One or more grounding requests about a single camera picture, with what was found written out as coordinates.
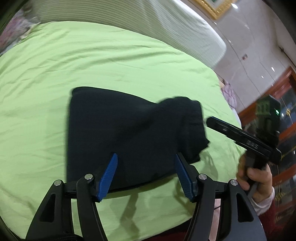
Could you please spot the black right camera box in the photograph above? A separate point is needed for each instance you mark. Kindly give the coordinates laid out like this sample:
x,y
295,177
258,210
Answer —
x,y
268,120

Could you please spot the gold framed landscape painting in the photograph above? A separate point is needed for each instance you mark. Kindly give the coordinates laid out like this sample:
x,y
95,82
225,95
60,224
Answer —
x,y
215,9

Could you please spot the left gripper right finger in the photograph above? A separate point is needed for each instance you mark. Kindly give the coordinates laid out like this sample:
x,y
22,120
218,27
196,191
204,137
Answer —
x,y
238,219

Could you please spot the right forearm red sleeve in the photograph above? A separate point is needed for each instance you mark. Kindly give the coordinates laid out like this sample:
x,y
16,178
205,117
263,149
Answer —
x,y
265,210

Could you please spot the black pants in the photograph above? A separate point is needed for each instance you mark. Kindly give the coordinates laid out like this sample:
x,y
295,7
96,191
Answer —
x,y
146,136

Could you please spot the floral pink pillow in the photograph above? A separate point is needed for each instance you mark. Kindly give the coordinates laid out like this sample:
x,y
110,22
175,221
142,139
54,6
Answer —
x,y
228,93

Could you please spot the striped white headboard cushion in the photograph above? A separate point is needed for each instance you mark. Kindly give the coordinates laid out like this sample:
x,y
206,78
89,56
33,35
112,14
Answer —
x,y
172,22

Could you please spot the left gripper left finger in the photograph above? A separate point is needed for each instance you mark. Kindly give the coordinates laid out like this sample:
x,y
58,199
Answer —
x,y
53,219

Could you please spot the person's right hand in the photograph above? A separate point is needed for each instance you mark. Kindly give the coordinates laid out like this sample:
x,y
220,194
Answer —
x,y
263,178

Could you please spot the light green bed sheet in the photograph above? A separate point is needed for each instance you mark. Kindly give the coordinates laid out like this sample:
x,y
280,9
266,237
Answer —
x,y
37,76

